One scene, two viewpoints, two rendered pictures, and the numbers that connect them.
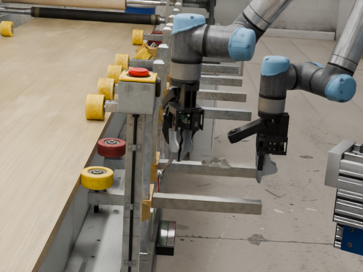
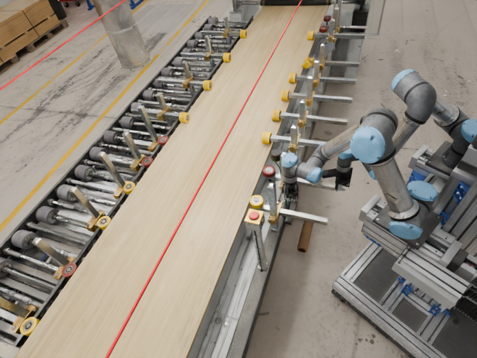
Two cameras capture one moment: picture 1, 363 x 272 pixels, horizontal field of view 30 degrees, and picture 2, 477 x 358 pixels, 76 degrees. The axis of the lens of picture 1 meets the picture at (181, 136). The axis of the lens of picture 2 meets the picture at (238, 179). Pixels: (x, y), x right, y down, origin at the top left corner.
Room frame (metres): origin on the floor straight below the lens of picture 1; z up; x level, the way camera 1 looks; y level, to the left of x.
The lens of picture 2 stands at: (0.60, -0.24, 2.34)
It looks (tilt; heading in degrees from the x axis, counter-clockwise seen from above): 49 degrees down; 28
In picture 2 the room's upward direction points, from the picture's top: 12 degrees counter-clockwise
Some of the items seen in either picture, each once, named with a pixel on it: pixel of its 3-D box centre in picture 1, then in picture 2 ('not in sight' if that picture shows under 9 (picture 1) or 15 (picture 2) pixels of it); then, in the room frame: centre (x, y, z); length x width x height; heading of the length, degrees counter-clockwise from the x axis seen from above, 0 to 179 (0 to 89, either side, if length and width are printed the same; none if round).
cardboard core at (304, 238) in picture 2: not in sight; (305, 234); (1.93, -0.04, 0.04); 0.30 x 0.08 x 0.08; 179
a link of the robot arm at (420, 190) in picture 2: not in sight; (418, 198); (1.55, -0.57, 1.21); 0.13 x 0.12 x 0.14; 164
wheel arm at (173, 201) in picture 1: (174, 202); (289, 213); (1.58, 0.01, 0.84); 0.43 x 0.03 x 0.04; 89
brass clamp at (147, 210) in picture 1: (142, 202); (275, 212); (1.57, 0.09, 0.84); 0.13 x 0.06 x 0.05; 179
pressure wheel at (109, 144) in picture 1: (111, 159); (269, 175); (1.84, 0.20, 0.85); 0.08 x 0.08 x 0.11
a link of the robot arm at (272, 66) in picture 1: (275, 76); (346, 155); (1.83, -0.25, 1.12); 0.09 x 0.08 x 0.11; 120
